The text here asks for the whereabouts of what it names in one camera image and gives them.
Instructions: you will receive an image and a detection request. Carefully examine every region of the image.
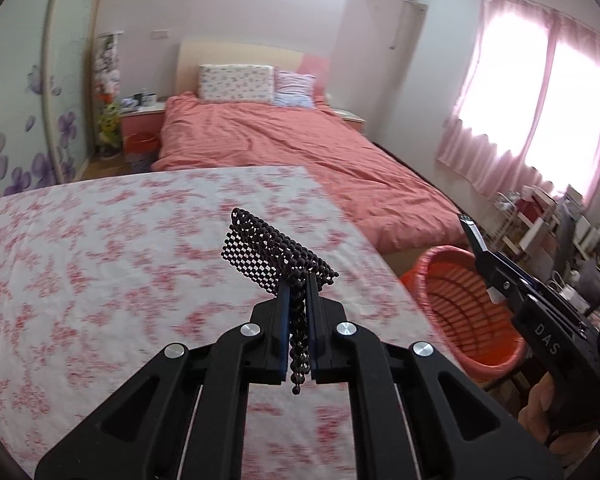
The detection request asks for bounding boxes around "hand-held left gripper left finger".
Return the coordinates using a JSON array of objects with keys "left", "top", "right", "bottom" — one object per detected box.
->
[{"left": 34, "top": 279, "right": 294, "bottom": 480}]

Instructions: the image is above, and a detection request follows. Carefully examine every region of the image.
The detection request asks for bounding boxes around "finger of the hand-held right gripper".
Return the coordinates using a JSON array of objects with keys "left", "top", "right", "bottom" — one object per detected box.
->
[
  {"left": 472, "top": 241, "right": 530, "bottom": 312},
  {"left": 495, "top": 251, "right": 549, "bottom": 295}
]

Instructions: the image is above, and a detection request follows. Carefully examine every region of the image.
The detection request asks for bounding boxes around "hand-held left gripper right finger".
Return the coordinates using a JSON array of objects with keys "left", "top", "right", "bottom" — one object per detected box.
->
[{"left": 305, "top": 276, "right": 563, "bottom": 480}]

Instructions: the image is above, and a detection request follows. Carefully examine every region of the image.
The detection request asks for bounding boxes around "orange plastic basket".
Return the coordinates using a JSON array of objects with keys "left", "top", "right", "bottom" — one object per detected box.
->
[{"left": 401, "top": 245, "right": 527, "bottom": 382}]

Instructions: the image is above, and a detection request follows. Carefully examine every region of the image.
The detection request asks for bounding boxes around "black beaded mat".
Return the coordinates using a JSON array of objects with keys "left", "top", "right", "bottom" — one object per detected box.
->
[{"left": 221, "top": 207, "right": 340, "bottom": 395}]

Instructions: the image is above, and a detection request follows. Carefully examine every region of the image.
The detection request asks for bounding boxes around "person's right hand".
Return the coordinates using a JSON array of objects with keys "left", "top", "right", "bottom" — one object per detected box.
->
[{"left": 519, "top": 372, "right": 589, "bottom": 466}]

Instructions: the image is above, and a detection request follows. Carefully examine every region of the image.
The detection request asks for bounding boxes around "white shelf cart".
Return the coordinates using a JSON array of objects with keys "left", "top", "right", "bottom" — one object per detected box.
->
[{"left": 505, "top": 187, "right": 562, "bottom": 261}]

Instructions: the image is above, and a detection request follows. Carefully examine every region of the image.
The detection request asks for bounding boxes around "grey cloth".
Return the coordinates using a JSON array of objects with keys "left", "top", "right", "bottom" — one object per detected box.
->
[{"left": 556, "top": 205, "right": 582, "bottom": 272}]

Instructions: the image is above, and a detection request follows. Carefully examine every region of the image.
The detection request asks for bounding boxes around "pink sheer curtain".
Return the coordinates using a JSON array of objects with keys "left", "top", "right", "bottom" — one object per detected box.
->
[
  {"left": 436, "top": 0, "right": 556, "bottom": 196},
  {"left": 522, "top": 7, "right": 600, "bottom": 211}
]

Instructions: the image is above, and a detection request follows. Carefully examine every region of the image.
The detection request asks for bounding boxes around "bed with coral bedspread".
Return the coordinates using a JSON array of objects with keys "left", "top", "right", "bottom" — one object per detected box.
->
[{"left": 151, "top": 91, "right": 468, "bottom": 256}]

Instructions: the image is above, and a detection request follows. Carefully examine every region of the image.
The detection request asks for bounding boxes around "beige pink nightstand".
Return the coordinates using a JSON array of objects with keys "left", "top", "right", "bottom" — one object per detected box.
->
[{"left": 337, "top": 107, "right": 367, "bottom": 134}]

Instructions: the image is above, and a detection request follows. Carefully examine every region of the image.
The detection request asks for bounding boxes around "small orange waste bin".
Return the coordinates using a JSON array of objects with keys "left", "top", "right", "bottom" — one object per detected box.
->
[{"left": 125, "top": 131, "right": 160, "bottom": 173}]

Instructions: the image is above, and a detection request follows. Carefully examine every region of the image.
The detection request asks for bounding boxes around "striped purple pillow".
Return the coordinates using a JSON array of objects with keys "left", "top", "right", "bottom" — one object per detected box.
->
[{"left": 272, "top": 71, "right": 317, "bottom": 108}]

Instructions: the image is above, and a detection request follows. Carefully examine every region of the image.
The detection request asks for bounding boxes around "white floral pillow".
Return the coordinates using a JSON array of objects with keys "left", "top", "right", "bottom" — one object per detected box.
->
[{"left": 197, "top": 63, "right": 277, "bottom": 106}]

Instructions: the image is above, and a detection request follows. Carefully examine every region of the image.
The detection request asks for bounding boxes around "pink cushion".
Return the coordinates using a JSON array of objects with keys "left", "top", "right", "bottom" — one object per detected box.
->
[{"left": 296, "top": 54, "right": 331, "bottom": 103}]

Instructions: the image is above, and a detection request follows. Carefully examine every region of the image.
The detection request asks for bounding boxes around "yellow green plush toy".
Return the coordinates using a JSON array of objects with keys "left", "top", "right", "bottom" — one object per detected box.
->
[{"left": 97, "top": 102, "right": 122, "bottom": 154}]

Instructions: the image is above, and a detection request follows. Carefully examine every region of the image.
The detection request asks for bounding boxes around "beige wooden headboard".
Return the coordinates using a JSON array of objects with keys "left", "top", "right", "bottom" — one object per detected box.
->
[{"left": 177, "top": 38, "right": 306, "bottom": 96}]

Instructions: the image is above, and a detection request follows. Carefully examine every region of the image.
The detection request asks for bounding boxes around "glass door flower wardrobe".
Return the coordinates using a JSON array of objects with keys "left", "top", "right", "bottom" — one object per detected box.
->
[{"left": 0, "top": 0, "right": 111, "bottom": 201}]

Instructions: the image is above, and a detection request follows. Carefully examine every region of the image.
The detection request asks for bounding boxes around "white wire rack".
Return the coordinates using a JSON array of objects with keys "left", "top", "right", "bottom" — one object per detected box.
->
[{"left": 490, "top": 192, "right": 521, "bottom": 251}]

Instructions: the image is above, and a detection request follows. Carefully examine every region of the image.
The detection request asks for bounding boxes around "hanging floral wall scroll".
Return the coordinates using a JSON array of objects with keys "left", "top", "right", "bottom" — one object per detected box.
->
[{"left": 94, "top": 32, "right": 123, "bottom": 106}]

